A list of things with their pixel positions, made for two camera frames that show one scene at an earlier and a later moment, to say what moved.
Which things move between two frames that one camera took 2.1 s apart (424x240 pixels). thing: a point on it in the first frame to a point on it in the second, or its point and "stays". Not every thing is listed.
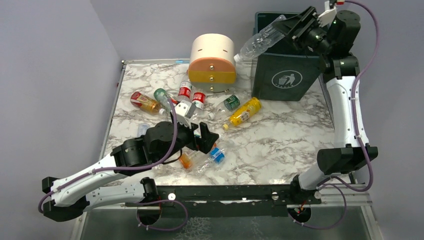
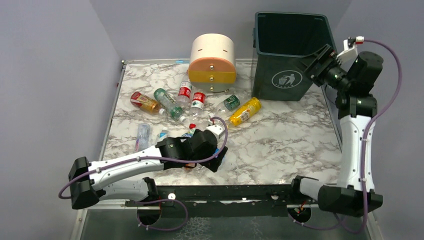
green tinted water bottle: x=161 y=95 stays
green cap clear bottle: x=184 y=110 to x=219 y=130
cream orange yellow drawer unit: x=212 y=68 stays
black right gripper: x=303 y=27 to x=319 y=64
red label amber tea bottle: x=148 y=105 stays
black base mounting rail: x=229 y=201 stays
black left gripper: x=193 y=138 to x=216 y=158
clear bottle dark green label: x=221 y=106 stays
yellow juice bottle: x=253 y=105 stays
